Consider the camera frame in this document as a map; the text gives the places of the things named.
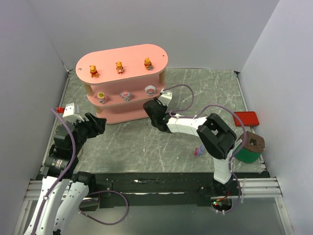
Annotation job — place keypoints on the small purple bunny toy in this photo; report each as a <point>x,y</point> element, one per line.
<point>199,150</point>

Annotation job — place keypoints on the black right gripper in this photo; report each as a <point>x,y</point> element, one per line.
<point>153,112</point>

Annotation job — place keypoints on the pink three-tier wooden shelf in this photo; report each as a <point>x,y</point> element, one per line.
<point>119,81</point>

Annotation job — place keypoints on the green brown tape roll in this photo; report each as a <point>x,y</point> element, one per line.
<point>252,149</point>

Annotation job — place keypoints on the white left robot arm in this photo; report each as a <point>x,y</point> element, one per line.
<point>63,190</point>

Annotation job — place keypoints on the black base frame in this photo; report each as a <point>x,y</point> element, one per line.
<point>159,189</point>

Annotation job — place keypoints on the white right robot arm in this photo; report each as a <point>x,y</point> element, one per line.
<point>216,136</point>

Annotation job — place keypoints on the red box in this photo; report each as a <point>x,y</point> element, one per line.
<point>248,118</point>

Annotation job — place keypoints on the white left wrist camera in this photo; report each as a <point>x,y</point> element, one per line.
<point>71,113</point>

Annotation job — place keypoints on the orange bear toy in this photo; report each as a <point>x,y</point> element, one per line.
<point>148,64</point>
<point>93,71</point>
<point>119,68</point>

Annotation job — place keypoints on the pink cloud toy blue bows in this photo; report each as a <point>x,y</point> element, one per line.
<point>126,96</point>

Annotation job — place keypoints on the beige round disc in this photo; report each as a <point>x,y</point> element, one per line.
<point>79,153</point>

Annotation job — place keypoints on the pink cup toy yellow top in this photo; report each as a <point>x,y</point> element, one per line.
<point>101,97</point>

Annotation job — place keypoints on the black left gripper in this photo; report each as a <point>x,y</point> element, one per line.
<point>90,125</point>

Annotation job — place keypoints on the pink white frilly toy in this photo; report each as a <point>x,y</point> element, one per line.
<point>150,90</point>

